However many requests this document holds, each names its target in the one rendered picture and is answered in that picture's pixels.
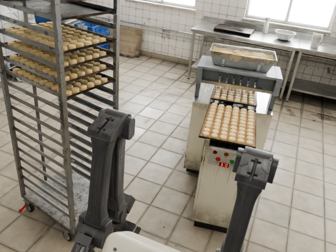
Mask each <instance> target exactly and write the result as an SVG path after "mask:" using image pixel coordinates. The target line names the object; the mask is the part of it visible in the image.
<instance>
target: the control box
mask: <svg viewBox="0 0 336 252"><path fill-rule="evenodd" d="M213 151H217V154H213ZM224 153H228V156H224ZM236 155H237V150H232V149H226V148H221V147H216V146H210V150H209V156H208V161H207V163H208V164H211V165H216V166H221V163H222V164H223V165H222V166H221V167H225V166H226V165H227V164H228V165H227V166H226V168H231V169H233V167H234V164H231V163H230V161H231V160H233V161H234V163H235V159H236ZM216 158H220V161H216Z"/></svg>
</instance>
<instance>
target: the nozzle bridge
mask: <svg viewBox="0 0 336 252"><path fill-rule="evenodd" d="M221 73H222V74H221ZM220 74H221V80H220V82H218V80H219V76H220ZM228 74H229V76H228ZM227 76H228V81H227V83H225V81H226V77H227ZM235 76H236V77H235ZM243 76H244V77H243ZM234 77H235V83H234V84H232V83H233V78H234ZM242 77H243V79H242V84H241V85H239V84H240V79H241V78H242ZM250 77H251V79H250ZM248 79H250V82H249V86H247V81H248ZM257 79H258V81H257V84H256V87H254V83H255V81H256V80H257ZM282 82H283V76H282V72H281V68H280V67H277V66H272V67H271V69H270V70H269V71H268V72H267V73H263V72H256V71H250V70H243V69H237V68H231V67H224V66H218V65H214V64H213V60H212V57H211V56H205V55H202V57H201V59H200V61H199V64H198V66H197V71H196V79H195V83H196V87H195V94H194V97H196V98H198V97H199V95H200V92H201V85H202V83H206V84H212V85H218V86H224V87H230V88H236V89H242V90H248V91H254V92H260V93H266V94H270V96H269V100H268V103H267V107H268V110H273V107H274V103H275V100H276V97H278V96H279V93H280V89H281V86H282Z"/></svg>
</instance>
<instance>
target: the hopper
mask: <svg viewBox="0 0 336 252"><path fill-rule="evenodd" d="M214 49H215V50H224V51H235V50H239V51H240V52H241V53H248V54H253V52H256V53H264V54H266V56H270V57H272V60H271V59H264V58H258V57H251V56H244V55H238V54H231V53H224V52H218V51H213V50H214ZM209 51H210V54H211V58H212V61H213V65H215V66H221V67H228V68H234V69H241V70H247V71H254V72H260V73H267V72H268V71H269V70H270V69H271V67H272V66H273V65H274V64H275V63H276V62H277V57H276V52H275V51H270V50H264V49H257V48H250V47H243V46H236V45H229V44H222V43H216V42H213V43H212V45H211V48H210V50H209Z"/></svg>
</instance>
